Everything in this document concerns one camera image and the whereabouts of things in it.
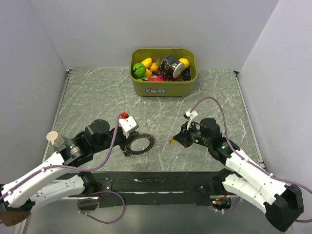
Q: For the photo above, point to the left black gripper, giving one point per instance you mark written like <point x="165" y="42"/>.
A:
<point x="131" y="136"/>

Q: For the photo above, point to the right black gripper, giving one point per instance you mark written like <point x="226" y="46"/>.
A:
<point x="183" y="137"/>

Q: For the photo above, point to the yellow tag key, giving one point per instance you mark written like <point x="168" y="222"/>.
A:
<point x="172" y="141"/>

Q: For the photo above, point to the large metal keyring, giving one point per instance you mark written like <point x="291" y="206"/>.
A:
<point x="151" y="144"/>

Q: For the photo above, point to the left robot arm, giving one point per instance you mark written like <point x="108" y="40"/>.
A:
<point x="61" y="175"/>

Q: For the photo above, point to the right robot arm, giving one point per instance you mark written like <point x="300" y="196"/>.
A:
<point x="281" y="203"/>

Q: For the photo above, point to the olive green plastic bin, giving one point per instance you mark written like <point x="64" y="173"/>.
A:
<point x="171" y="87"/>

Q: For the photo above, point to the dark toy grapes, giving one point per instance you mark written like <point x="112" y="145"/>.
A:
<point x="186" y="75"/>

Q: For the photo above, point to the red toy dragonfruit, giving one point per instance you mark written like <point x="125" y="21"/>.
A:
<point x="156" y="78"/>

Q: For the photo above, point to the small yellow toy lemon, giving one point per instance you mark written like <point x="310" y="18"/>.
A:
<point x="148" y="73"/>

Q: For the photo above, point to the yellow toy lemon right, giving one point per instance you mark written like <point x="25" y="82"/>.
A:
<point x="185" y="62"/>

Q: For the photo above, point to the black printed can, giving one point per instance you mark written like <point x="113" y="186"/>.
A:
<point x="172" y="66"/>

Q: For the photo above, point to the green toy watermelon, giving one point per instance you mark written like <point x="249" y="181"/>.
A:
<point x="138" y="69"/>

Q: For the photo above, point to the orange toy fruit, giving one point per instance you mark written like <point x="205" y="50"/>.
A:
<point x="153" y="67"/>

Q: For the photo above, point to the yellow toy mango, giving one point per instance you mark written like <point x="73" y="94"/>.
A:
<point x="147" y="62"/>

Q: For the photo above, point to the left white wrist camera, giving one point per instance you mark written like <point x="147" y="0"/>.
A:
<point x="128" y="125"/>

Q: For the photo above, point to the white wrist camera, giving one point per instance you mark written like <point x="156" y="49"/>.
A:
<point x="190" y="115"/>
<point x="128" y="125"/>

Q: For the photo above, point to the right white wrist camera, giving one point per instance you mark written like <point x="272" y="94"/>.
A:
<point x="190" y="115"/>

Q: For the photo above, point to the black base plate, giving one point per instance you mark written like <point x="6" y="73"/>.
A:
<point x="158" y="188"/>

